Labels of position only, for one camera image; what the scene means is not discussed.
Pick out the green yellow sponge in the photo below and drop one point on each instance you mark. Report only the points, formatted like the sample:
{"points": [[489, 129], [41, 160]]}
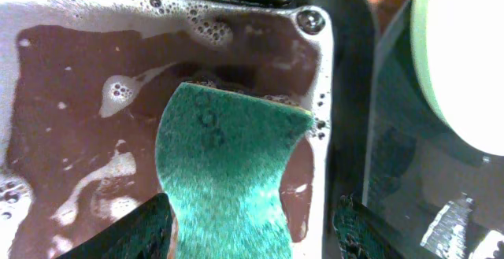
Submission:
{"points": [[220, 157]]}

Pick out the round black tray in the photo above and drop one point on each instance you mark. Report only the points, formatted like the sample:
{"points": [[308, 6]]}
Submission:
{"points": [[441, 197]]}

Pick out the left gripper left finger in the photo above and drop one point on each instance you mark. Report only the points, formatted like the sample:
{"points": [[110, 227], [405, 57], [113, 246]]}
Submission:
{"points": [[143, 233]]}

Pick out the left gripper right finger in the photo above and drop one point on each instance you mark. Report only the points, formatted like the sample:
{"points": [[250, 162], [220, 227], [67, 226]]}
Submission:
{"points": [[364, 235]]}

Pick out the rectangular black soapy tray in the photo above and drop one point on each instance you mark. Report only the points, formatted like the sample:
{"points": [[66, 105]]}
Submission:
{"points": [[84, 84]]}

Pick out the light green plate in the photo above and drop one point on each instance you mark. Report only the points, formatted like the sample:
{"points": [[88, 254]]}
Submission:
{"points": [[457, 48]]}

